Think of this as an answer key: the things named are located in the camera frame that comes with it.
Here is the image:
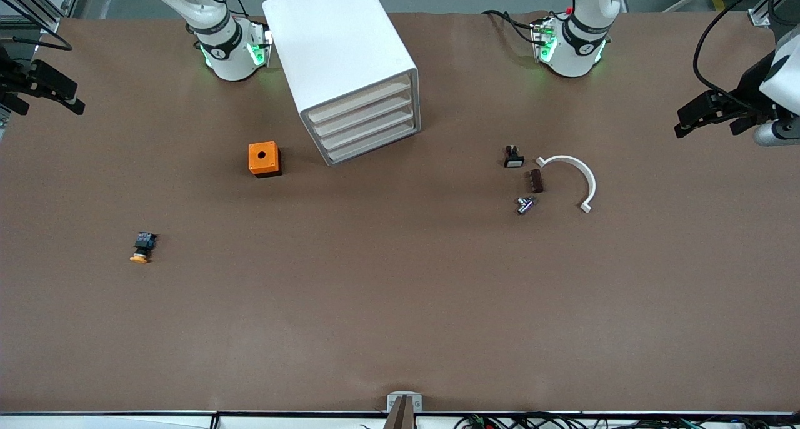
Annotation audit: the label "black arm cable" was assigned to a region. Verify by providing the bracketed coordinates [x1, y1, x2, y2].
[11, 34, 73, 52]
[692, 0, 800, 108]

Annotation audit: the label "black base cable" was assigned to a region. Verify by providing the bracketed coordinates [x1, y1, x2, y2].
[481, 9, 539, 43]
[199, 0, 251, 18]

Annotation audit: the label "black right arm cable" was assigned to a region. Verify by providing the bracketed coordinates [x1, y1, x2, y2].
[11, 34, 73, 52]

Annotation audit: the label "aluminium frame profile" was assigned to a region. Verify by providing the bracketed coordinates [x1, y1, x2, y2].
[0, 0, 85, 36]
[748, 0, 800, 26]

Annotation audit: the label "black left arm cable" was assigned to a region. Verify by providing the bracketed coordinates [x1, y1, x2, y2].
[692, 0, 800, 108]

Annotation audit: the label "white curved plastic piece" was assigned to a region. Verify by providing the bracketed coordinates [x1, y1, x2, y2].
[536, 155, 598, 214]

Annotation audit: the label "orange button enclosure box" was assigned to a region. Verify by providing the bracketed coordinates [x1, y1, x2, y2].
[248, 141, 282, 178]

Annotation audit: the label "silver metal bracket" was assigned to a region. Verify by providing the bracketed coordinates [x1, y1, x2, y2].
[386, 391, 424, 414]

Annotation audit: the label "orange push button switch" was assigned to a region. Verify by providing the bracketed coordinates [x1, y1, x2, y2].
[129, 232, 158, 265]

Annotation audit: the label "tangled black cables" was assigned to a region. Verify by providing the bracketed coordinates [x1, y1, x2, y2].
[453, 412, 800, 429]

